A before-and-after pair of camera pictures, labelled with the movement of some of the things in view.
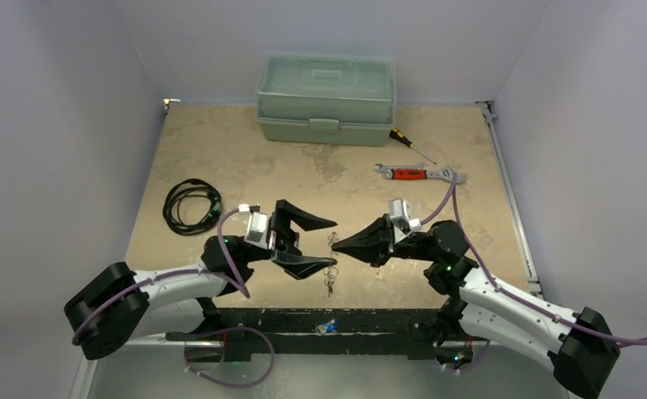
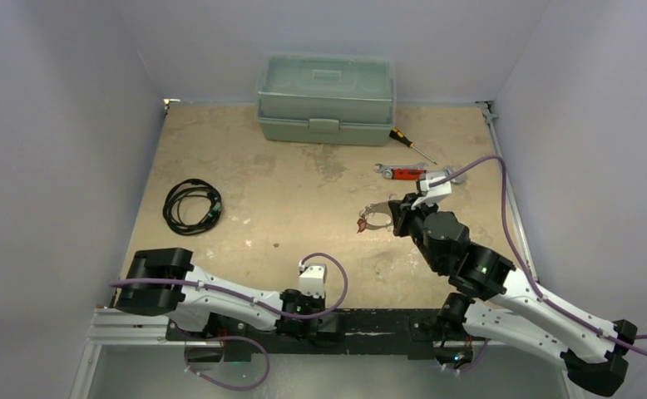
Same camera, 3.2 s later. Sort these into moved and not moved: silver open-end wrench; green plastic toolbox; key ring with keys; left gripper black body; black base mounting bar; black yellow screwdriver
Moved: key ring with keys; left gripper black body
Not moved: black base mounting bar; black yellow screwdriver; green plastic toolbox; silver open-end wrench
